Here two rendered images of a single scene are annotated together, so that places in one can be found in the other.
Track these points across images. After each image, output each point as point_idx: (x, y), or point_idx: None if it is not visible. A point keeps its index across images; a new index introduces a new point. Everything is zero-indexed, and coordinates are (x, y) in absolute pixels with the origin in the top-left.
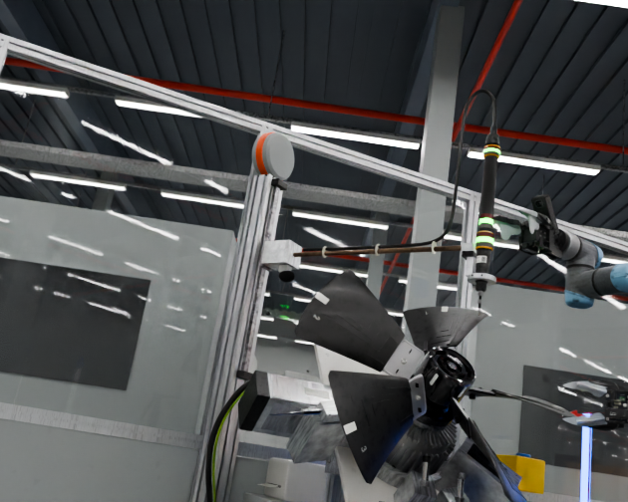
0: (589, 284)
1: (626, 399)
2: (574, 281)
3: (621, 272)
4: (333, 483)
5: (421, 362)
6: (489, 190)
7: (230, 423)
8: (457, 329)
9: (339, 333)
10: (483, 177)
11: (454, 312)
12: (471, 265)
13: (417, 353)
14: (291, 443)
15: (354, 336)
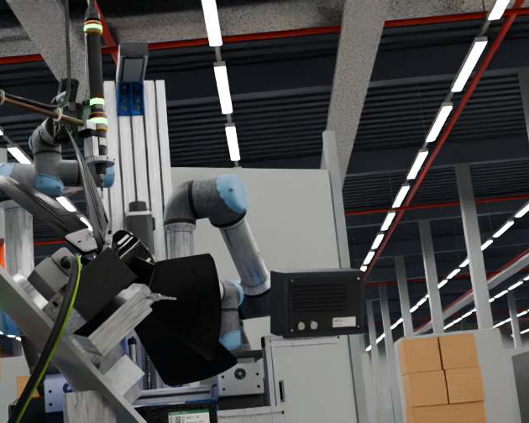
0: (75, 174)
1: None
2: (57, 168)
3: (110, 170)
4: None
5: (75, 242)
6: (102, 70)
7: None
8: (62, 208)
9: (91, 206)
10: (94, 54)
11: (25, 185)
12: (97, 146)
13: (110, 234)
14: (101, 334)
15: (95, 211)
